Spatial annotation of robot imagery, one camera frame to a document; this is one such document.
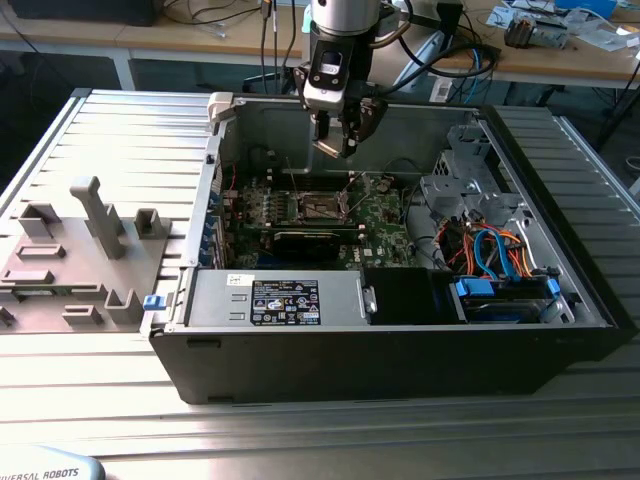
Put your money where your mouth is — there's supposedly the grey parts rack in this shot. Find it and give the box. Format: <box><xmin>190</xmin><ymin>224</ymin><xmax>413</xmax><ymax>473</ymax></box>
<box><xmin>0</xmin><ymin>175</ymin><xmax>174</xmax><ymax>335</ymax></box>

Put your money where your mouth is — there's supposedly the grey metal drive cage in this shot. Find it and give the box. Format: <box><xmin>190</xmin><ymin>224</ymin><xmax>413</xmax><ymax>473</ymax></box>
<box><xmin>418</xmin><ymin>124</ymin><xmax>534</xmax><ymax>236</ymax></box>

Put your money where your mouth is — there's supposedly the orange wire bundle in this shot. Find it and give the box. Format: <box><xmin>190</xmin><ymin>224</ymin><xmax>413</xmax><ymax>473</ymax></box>
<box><xmin>444</xmin><ymin>227</ymin><xmax>539</xmax><ymax>279</ymax></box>

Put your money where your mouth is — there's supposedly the CPU socket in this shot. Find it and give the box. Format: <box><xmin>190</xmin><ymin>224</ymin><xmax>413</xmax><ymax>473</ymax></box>
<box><xmin>294</xmin><ymin>191</ymin><xmax>344</xmax><ymax>222</ymax></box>

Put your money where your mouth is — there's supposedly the green motherboard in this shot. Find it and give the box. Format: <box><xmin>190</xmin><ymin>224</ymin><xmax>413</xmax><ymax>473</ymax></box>
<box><xmin>222</xmin><ymin>172</ymin><xmax>419</xmax><ymax>269</ymax></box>

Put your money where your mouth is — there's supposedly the grey metal device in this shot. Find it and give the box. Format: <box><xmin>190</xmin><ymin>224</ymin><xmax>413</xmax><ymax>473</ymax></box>
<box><xmin>532</xmin><ymin>19</ymin><xmax>571</xmax><ymax>50</ymax></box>

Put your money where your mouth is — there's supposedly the black PC case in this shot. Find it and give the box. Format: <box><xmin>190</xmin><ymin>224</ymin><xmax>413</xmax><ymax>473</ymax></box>
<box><xmin>138</xmin><ymin>92</ymin><xmax>632</xmax><ymax>406</ymax></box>

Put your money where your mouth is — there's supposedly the beige case latch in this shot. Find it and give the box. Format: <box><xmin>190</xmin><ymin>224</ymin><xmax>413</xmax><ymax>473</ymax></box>
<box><xmin>207</xmin><ymin>92</ymin><xmax>236</xmax><ymax>124</ymax></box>

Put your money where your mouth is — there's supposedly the pale blue teach pendant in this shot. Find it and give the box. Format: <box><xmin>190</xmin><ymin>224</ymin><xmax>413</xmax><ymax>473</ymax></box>
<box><xmin>0</xmin><ymin>443</ymin><xmax>107</xmax><ymax>480</ymax></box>

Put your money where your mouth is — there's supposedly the wooden desk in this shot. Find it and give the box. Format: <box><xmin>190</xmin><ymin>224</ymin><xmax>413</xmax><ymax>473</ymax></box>
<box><xmin>432</xmin><ymin>0</ymin><xmax>640</xmax><ymax>92</ymax></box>
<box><xmin>0</xmin><ymin>0</ymin><xmax>307</xmax><ymax>91</ymax></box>

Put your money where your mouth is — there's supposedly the grey power supply unit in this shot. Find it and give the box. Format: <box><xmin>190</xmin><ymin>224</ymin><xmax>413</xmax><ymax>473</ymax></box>
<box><xmin>185</xmin><ymin>269</ymin><xmax>371</xmax><ymax>327</ymax></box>

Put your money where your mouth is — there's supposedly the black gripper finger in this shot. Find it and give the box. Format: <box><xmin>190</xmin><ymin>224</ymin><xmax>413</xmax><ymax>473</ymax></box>
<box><xmin>293</xmin><ymin>64</ymin><xmax>335</xmax><ymax>147</ymax></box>
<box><xmin>341</xmin><ymin>95</ymin><xmax>390</xmax><ymax>160</ymax></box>

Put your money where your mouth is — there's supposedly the copper CPU cooler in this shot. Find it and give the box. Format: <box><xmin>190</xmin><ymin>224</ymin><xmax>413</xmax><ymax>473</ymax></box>
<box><xmin>503</xmin><ymin>13</ymin><xmax>536</xmax><ymax>50</ymax></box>

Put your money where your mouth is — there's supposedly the metal socket cover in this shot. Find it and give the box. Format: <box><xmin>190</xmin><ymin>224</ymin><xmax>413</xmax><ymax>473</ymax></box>
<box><xmin>338</xmin><ymin>170</ymin><xmax>376</xmax><ymax>222</ymax></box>

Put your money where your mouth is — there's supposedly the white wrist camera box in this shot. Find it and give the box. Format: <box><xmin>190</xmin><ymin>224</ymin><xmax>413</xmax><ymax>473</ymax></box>
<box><xmin>302</xmin><ymin>43</ymin><xmax>352</xmax><ymax>112</ymax></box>

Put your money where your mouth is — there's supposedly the black upright box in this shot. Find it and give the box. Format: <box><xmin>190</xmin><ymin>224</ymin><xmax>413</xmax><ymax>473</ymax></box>
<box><xmin>434</xmin><ymin>2</ymin><xmax>464</xmax><ymax>57</ymax></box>

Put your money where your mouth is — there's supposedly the blue disk carrier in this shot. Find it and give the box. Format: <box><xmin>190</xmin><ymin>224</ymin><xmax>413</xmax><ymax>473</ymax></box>
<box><xmin>448</xmin><ymin>275</ymin><xmax>562</xmax><ymax>325</ymax></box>

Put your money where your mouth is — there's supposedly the blue box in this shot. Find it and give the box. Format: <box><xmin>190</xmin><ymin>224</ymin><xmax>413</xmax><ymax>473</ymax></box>
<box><xmin>554</xmin><ymin>0</ymin><xmax>619</xmax><ymax>16</ymax></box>

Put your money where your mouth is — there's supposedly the black graphics card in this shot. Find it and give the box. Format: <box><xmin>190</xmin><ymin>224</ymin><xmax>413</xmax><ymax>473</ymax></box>
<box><xmin>269</xmin><ymin>227</ymin><xmax>344</xmax><ymax>262</ymax></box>

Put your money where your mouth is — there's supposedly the blue data cable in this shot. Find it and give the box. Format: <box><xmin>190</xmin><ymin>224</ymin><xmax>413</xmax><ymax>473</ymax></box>
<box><xmin>472</xmin><ymin>225</ymin><xmax>522</xmax><ymax>287</ymax></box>

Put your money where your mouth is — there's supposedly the silver CPU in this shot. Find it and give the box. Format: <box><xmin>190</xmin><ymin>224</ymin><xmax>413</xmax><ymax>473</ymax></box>
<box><xmin>312</xmin><ymin>138</ymin><xmax>350</xmax><ymax>160</ymax></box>

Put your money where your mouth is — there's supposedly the black computer box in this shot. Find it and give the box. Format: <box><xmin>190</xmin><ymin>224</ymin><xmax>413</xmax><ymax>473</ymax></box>
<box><xmin>7</xmin><ymin>0</ymin><xmax>161</xmax><ymax>27</ymax></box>

